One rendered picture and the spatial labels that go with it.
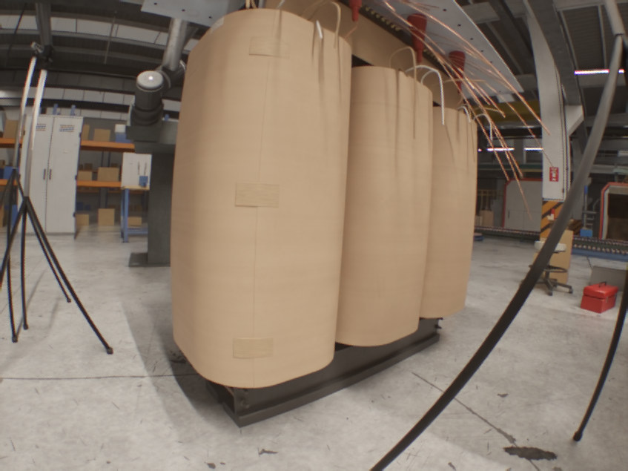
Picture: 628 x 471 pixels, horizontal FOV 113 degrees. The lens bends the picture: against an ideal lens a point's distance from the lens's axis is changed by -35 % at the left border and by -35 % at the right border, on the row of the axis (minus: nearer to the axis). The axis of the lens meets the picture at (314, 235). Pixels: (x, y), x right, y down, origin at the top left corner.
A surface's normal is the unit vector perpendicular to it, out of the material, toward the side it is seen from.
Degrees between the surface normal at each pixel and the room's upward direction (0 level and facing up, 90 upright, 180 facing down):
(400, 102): 90
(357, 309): 90
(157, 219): 90
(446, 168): 90
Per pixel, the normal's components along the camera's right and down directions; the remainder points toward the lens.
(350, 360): 0.64, 0.10
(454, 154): 0.15, 0.09
